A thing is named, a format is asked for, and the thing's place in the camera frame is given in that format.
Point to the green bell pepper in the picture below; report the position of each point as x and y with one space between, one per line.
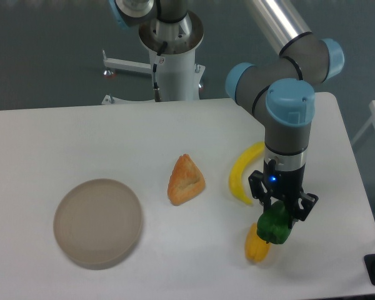
273 224

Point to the yellow bell pepper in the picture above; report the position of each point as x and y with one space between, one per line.
255 249

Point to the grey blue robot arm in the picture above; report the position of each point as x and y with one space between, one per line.
280 95

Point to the yellow banana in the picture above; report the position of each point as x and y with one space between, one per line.
235 180

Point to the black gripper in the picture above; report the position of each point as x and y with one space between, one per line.
285 186

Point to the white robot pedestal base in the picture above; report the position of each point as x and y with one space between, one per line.
175 74

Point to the orange triangular pastry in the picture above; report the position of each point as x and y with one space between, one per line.
186 181

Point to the beige round plate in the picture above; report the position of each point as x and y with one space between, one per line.
98 223

